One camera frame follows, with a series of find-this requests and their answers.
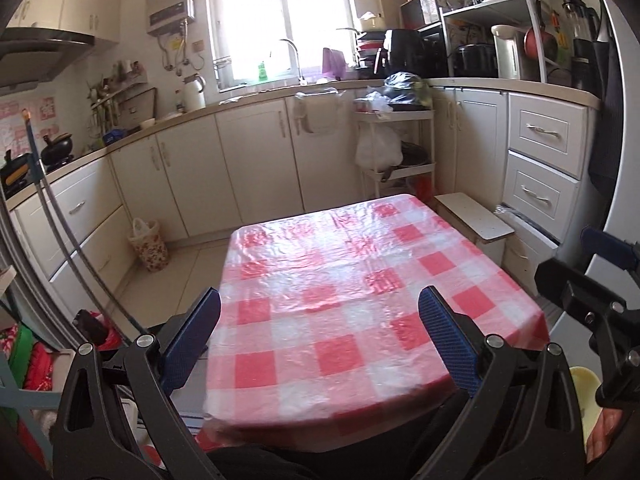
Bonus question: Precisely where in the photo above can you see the white base cabinets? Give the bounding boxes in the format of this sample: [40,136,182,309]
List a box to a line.
[10,82,441,281]

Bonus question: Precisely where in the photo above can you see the pale yellow plastic bin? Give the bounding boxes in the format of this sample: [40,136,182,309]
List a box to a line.
[567,366,623,468]

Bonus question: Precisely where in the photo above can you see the pink printed backsplash sticker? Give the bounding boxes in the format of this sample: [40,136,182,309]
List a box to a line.
[0,95,56,156]

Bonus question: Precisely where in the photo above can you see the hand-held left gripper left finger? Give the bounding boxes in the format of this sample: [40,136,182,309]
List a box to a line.
[52,286,222,480]

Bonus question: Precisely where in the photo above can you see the grey spice box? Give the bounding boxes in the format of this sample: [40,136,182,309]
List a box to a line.
[120,87,158,128]

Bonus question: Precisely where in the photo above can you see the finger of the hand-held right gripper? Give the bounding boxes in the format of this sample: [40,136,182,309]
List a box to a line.
[534,258,640,409]
[580,226,640,277]

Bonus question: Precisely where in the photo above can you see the purple cutting board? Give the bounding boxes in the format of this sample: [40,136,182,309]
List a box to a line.
[322,47,346,78]

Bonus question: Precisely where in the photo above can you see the white refrigerator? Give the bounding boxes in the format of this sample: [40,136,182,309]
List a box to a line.
[590,0,640,281]

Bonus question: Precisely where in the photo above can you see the floral waste basket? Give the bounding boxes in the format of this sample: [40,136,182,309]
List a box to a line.
[128,217,171,273]

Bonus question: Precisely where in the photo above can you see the wire sink caddy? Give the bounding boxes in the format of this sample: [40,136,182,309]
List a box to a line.
[212,55,233,86]

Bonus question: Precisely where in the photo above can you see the white thermos jug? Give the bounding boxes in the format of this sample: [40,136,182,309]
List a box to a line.
[181,73,207,112]

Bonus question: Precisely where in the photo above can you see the dark hanging apron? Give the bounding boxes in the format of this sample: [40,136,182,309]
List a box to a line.
[587,25,626,196]

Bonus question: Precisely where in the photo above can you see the white wooden stool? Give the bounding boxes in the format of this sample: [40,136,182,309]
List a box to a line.
[434,192,516,268]

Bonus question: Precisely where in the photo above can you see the grey metal pole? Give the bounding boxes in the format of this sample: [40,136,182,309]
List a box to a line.
[0,175,131,343]

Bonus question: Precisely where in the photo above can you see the white drawer cabinet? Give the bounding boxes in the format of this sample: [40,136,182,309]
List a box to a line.
[430,77,601,306]

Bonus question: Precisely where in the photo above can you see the white kitchen trolley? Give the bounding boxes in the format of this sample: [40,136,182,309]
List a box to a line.
[352,107,437,211]

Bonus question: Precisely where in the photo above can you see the white upper cabinets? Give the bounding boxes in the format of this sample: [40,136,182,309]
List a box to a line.
[5,0,123,48]

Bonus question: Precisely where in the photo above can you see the black clay pot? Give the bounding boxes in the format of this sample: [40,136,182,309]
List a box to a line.
[40,132,76,166]

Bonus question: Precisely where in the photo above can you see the white hanging door bin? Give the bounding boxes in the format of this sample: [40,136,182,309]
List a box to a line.
[294,87,341,136]

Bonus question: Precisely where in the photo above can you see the red green printed box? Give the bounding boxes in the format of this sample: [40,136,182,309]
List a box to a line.
[0,325,68,396]

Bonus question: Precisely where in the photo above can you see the white counter shelf rack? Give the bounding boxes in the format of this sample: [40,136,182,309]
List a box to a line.
[440,0,548,83]

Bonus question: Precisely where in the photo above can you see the kitchen window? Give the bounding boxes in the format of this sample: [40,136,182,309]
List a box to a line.
[210,0,361,92]

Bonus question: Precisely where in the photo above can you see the blue mop pole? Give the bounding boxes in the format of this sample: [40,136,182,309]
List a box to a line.
[22,110,146,341]

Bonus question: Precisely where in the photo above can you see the black bag of vegetables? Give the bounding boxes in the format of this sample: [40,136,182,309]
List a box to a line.
[382,72,433,110]

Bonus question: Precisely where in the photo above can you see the black blender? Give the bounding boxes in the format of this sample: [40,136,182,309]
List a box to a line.
[562,0,601,91]

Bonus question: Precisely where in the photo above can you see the wall utensil rack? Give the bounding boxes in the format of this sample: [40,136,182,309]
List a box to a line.
[87,60,151,133]

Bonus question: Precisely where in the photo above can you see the blue folding rack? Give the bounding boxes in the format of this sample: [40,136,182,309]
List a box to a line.
[0,350,56,480]

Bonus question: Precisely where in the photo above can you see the metal sink faucet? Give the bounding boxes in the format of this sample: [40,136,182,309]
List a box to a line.
[279,38,307,86]

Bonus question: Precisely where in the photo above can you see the person's black pants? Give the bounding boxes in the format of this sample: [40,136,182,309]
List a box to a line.
[205,405,451,480]

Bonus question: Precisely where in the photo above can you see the red white checked tablecloth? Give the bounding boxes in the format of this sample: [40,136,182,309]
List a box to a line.
[202,194,551,433]

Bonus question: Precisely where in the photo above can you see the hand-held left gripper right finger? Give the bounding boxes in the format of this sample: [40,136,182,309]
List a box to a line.
[418,285,586,480]

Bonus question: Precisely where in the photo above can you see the metal sliding door frame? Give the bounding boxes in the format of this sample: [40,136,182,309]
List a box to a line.
[0,190,86,356]

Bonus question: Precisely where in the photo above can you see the white plastic bag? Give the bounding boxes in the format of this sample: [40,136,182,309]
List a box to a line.
[355,124,404,170]

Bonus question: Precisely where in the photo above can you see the black yellow pan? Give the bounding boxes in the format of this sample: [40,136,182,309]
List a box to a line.
[0,152,36,188]

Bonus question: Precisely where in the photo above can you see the white water heater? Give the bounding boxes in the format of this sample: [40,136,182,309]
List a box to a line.
[145,0,197,37]

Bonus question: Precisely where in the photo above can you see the black air fryer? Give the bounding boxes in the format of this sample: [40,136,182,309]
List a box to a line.
[382,29,426,78]

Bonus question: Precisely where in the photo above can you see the black range hood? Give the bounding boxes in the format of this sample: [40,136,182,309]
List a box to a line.
[0,27,96,93]

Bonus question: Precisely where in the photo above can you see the red hanging pan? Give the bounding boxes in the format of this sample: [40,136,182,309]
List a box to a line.
[524,27,558,61]

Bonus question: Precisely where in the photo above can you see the clear plastic bag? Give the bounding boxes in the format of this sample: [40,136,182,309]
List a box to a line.
[355,86,393,113]

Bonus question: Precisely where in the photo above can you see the stacked food containers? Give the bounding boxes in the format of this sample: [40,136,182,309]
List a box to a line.
[356,30,388,68]

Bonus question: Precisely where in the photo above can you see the black rice cooker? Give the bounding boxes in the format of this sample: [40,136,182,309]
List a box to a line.
[456,42,498,78]

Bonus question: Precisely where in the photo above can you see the black wok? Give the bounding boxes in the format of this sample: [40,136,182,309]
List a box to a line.
[382,142,432,181]

